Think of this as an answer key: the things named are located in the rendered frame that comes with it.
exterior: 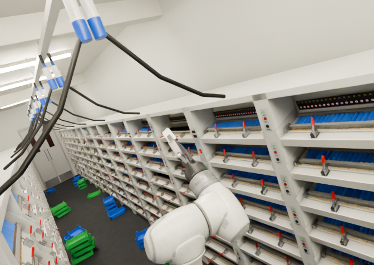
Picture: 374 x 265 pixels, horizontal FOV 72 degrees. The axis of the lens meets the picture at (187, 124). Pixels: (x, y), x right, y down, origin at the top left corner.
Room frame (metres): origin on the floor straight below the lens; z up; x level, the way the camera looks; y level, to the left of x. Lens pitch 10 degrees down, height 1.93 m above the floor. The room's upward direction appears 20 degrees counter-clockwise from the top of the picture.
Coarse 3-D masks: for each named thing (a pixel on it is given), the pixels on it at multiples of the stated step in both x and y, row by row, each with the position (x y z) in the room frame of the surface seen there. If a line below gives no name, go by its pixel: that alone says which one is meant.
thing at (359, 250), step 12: (312, 216) 1.30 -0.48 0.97; (312, 228) 1.28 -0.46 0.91; (324, 228) 1.24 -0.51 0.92; (312, 240) 1.26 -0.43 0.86; (324, 240) 1.18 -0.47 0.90; (336, 240) 1.15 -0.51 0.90; (360, 240) 1.09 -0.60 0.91; (348, 252) 1.09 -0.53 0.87; (360, 252) 1.04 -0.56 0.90; (372, 252) 1.01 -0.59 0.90
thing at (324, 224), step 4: (320, 224) 1.26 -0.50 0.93; (324, 224) 1.24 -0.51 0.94; (328, 224) 1.22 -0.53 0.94; (332, 224) 1.21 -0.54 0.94; (328, 228) 1.22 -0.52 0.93; (332, 228) 1.20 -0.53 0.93; (336, 228) 1.18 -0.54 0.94; (340, 228) 1.17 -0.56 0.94; (344, 228) 1.16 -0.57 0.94; (348, 232) 1.13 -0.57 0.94; (352, 232) 1.12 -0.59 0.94; (356, 232) 1.11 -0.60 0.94; (360, 232) 1.10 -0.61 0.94; (356, 236) 1.11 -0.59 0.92; (360, 236) 1.09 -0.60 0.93; (364, 236) 1.07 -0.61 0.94; (368, 236) 1.06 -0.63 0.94; (372, 236) 1.05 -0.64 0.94; (368, 240) 1.06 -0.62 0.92; (372, 240) 1.04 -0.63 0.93
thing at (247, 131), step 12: (252, 108) 1.58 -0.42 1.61; (216, 120) 1.92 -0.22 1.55; (228, 120) 1.79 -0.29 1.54; (240, 120) 1.68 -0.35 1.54; (252, 120) 1.58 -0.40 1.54; (204, 132) 1.87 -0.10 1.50; (216, 132) 1.71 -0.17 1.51; (228, 132) 1.65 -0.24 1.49; (240, 132) 1.55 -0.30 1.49; (252, 132) 1.47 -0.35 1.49; (252, 144) 1.44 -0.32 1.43; (264, 144) 1.36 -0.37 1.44
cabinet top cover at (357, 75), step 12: (336, 72) 1.10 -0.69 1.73; (348, 72) 1.01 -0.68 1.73; (360, 72) 0.93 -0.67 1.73; (372, 72) 0.87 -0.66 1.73; (288, 84) 1.25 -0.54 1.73; (300, 84) 1.14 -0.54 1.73; (312, 84) 1.05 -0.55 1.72; (324, 84) 1.01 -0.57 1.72; (336, 84) 0.97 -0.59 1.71; (348, 84) 0.93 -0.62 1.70; (360, 84) 0.90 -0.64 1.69; (228, 96) 1.61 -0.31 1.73; (240, 96) 1.42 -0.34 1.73; (264, 96) 1.27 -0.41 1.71; (276, 96) 1.21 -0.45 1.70; (192, 108) 1.82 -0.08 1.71; (204, 108) 1.71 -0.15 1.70
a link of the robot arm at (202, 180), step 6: (198, 174) 0.75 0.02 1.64; (204, 174) 0.75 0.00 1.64; (210, 174) 0.75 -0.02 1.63; (192, 180) 0.75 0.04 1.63; (198, 180) 0.74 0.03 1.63; (204, 180) 0.73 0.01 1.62; (210, 180) 0.73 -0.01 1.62; (216, 180) 0.74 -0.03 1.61; (192, 186) 0.75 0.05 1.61; (198, 186) 0.73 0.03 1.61; (204, 186) 0.72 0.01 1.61; (198, 192) 0.72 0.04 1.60
